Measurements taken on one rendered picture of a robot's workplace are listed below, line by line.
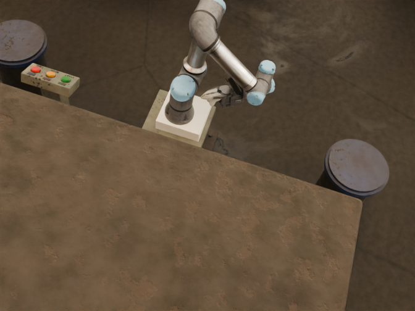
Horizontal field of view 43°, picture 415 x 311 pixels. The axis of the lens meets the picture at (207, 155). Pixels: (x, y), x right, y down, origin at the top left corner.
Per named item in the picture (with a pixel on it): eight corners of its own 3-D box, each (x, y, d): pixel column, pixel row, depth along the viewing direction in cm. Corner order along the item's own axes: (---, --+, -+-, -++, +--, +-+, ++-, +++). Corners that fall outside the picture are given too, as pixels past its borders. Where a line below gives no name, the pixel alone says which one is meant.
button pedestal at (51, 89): (79, 163, 289) (67, 93, 237) (39, 149, 291) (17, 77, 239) (91, 140, 298) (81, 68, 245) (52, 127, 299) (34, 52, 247)
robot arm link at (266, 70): (272, 78, 235) (267, 94, 244) (278, 62, 241) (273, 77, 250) (255, 73, 236) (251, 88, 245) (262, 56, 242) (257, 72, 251)
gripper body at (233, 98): (222, 109, 247) (246, 103, 250) (222, 94, 241) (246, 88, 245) (216, 100, 252) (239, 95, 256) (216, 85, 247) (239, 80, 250)
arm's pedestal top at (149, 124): (159, 93, 288) (159, 89, 284) (215, 110, 286) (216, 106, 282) (138, 139, 271) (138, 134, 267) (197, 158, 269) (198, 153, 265)
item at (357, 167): (354, 237, 284) (386, 202, 247) (297, 219, 286) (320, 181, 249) (362, 189, 301) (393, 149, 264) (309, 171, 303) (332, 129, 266)
